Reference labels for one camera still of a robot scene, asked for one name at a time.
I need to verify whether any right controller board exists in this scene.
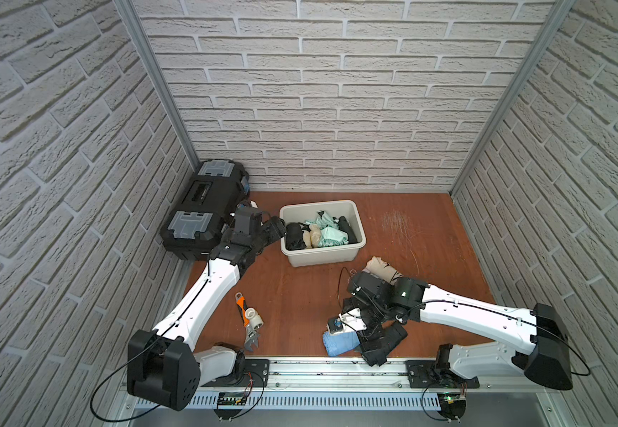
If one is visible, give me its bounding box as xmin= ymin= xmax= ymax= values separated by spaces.
xmin=437 ymin=393 xmax=467 ymax=422

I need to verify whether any black plastic toolbox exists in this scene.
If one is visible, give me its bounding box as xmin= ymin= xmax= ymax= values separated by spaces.
xmin=159 ymin=159 xmax=250 ymax=261

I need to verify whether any left controller board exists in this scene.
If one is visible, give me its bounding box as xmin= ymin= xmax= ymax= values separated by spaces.
xmin=214 ymin=392 xmax=248 ymax=421

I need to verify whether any beige umbrella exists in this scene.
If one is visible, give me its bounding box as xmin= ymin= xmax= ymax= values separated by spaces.
xmin=302 ymin=223 xmax=321 ymax=249
xmin=364 ymin=256 xmax=403 ymax=285

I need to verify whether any orange handled adjustable wrench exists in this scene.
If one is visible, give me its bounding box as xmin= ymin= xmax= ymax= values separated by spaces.
xmin=235 ymin=293 xmax=264 ymax=352

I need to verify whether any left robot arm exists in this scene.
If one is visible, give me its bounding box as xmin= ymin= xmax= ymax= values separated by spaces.
xmin=127 ymin=206 xmax=286 ymax=411

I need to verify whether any black umbrella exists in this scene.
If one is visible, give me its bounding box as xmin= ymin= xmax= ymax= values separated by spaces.
xmin=285 ymin=222 xmax=307 ymax=251
xmin=357 ymin=322 xmax=408 ymax=367
xmin=337 ymin=216 xmax=358 ymax=245

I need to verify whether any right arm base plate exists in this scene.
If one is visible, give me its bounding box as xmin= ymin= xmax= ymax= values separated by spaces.
xmin=404 ymin=359 xmax=480 ymax=390

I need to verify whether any white plastic storage box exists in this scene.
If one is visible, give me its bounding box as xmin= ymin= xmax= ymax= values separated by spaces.
xmin=279 ymin=199 xmax=367 ymax=268

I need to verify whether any light blue umbrella front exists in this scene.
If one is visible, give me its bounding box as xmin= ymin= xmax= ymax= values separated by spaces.
xmin=323 ymin=331 xmax=360 ymax=357

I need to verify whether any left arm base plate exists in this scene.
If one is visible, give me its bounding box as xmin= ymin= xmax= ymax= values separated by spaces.
xmin=204 ymin=358 xmax=271 ymax=390

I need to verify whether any aluminium front rail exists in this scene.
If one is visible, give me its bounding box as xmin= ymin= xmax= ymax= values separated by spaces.
xmin=119 ymin=354 xmax=561 ymax=395

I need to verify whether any black umbrella front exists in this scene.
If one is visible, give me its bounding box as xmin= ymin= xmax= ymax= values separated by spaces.
xmin=357 ymin=322 xmax=408 ymax=367

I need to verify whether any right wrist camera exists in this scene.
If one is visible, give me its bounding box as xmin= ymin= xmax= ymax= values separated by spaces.
xmin=327 ymin=313 xmax=367 ymax=334

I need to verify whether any controller board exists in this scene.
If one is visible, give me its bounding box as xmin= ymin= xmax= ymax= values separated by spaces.
xmin=437 ymin=393 xmax=467 ymax=422
xmin=214 ymin=392 xmax=248 ymax=421

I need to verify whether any white pipe fitting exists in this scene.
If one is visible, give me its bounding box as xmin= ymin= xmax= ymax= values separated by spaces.
xmin=244 ymin=308 xmax=264 ymax=331

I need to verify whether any mint green umbrella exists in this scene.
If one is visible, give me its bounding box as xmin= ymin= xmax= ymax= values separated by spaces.
xmin=307 ymin=211 xmax=348 ymax=248

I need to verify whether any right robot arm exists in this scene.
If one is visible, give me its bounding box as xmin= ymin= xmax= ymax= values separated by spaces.
xmin=328 ymin=272 xmax=574 ymax=391

